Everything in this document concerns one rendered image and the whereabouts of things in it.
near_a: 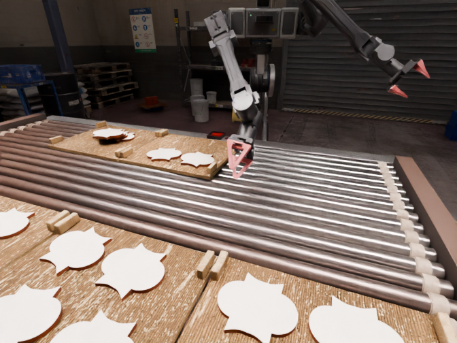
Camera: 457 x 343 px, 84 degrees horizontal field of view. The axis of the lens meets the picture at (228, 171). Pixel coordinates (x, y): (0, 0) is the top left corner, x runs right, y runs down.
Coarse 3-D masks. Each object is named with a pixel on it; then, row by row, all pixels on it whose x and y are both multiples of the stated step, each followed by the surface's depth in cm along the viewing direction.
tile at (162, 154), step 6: (156, 150) 108; (162, 150) 108; (168, 150) 108; (174, 150) 108; (150, 156) 103; (156, 156) 103; (162, 156) 103; (168, 156) 103; (174, 156) 103; (180, 156) 105
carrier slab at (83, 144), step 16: (96, 128) 140; (112, 128) 140; (128, 128) 140; (64, 144) 118; (80, 144) 118; (96, 144) 118; (112, 144) 118; (128, 144) 118; (144, 144) 118; (112, 160) 105
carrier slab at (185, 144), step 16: (160, 144) 118; (176, 144) 118; (192, 144) 118; (208, 144) 118; (224, 144) 118; (128, 160) 102; (144, 160) 102; (176, 160) 102; (224, 160) 102; (192, 176) 93; (208, 176) 90
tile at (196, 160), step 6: (186, 156) 103; (192, 156) 103; (198, 156) 103; (204, 156) 103; (210, 156) 103; (186, 162) 98; (192, 162) 98; (198, 162) 98; (204, 162) 98; (210, 162) 98
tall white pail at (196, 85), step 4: (192, 80) 547; (196, 80) 545; (200, 80) 549; (192, 84) 552; (196, 84) 550; (200, 84) 553; (192, 88) 556; (196, 88) 554; (200, 88) 557; (192, 92) 560; (196, 92) 557; (200, 92) 560
